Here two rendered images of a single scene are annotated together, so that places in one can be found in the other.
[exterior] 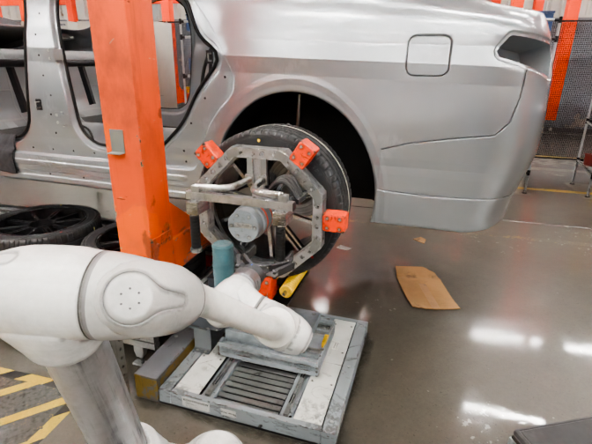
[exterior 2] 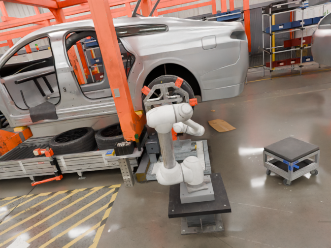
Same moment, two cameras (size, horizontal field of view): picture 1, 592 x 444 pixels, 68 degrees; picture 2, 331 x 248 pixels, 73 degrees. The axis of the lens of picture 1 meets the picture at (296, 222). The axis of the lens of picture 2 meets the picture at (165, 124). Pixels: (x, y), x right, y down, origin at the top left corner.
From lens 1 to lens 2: 1.05 m
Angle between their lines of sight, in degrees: 7
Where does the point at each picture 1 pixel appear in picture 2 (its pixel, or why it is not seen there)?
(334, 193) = (190, 93)
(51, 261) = (165, 107)
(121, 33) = (114, 56)
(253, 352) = not seen: hidden behind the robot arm
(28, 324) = (165, 120)
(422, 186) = (216, 85)
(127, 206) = (122, 114)
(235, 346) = not seen: hidden behind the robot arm
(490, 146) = (234, 67)
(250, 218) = not seen: hidden behind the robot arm
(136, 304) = (188, 109)
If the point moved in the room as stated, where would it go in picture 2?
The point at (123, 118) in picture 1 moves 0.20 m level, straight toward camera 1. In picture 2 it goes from (118, 84) to (125, 85)
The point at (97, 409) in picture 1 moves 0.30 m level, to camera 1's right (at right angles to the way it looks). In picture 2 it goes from (170, 145) to (209, 136)
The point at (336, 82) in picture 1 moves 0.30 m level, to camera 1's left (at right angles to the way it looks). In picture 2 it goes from (180, 57) to (157, 61)
